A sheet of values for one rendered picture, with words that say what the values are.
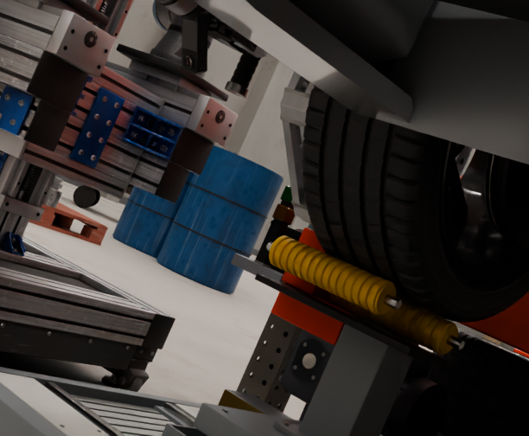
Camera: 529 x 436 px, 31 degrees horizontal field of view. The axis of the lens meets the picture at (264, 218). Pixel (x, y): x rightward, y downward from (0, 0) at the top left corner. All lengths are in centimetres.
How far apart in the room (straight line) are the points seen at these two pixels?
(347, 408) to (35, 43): 94
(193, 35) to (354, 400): 69
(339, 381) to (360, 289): 19
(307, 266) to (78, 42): 68
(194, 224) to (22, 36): 479
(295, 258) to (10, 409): 55
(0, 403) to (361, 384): 62
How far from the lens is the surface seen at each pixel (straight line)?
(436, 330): 161
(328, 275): 158
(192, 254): 668
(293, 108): 157
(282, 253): 165
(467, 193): 193
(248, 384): 256
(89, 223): 619
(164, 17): 257
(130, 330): 237
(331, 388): 166
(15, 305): 207
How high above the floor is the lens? 53
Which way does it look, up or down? 1 degrees up
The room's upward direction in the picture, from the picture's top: 24 degrees clockwise
